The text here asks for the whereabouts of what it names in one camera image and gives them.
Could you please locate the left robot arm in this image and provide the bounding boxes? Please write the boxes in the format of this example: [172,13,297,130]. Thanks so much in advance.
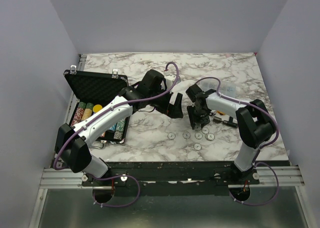
[53,69,183,186]

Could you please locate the white poker chip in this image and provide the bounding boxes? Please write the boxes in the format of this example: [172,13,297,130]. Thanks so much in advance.
[182,131,191,139]
[195,132,203,140]
[201,127,210,134]
[167,132,176,140]
[194,125,202,132]
[193,143,202,151]
[205,133,215,141]

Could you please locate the clear plastic screw organizer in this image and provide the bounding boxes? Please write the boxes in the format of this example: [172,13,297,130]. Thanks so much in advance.
[198,79,237,98]

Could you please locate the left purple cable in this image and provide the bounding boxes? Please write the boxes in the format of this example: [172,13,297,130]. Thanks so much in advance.
[53,61,181,170]

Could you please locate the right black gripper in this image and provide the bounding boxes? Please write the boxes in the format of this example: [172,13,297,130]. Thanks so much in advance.
[187,104,210,129]

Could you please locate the black mounting rail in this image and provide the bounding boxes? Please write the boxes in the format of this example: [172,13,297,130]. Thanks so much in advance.
[82,161,260,197]

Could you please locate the black poker chip case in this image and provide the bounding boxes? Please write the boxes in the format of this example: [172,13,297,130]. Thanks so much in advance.
[63,67,130,149]

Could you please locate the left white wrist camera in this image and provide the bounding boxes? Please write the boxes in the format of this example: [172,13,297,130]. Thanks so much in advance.
[162,71,177,90]

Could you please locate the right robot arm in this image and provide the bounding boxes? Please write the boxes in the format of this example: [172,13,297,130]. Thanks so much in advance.
[186,84,279,184]

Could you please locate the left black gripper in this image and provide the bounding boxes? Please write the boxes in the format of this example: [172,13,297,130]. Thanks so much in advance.
[148,86,184,119]

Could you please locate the yellow dealer button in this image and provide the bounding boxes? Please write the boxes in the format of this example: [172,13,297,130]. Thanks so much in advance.
[92,104,103,114]

